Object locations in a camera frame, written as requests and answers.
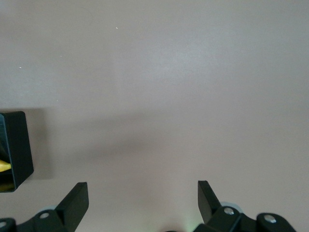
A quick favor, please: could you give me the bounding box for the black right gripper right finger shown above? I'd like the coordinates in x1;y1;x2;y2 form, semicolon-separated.
189;180;296;232

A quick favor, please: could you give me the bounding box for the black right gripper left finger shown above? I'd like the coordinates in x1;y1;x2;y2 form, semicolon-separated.
0;182;88;232

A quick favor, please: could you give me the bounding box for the yellow banana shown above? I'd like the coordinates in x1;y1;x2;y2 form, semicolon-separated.
0;159;12;191

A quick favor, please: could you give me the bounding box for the black plastic box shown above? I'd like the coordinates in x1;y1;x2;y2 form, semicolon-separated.
0;111;34;193

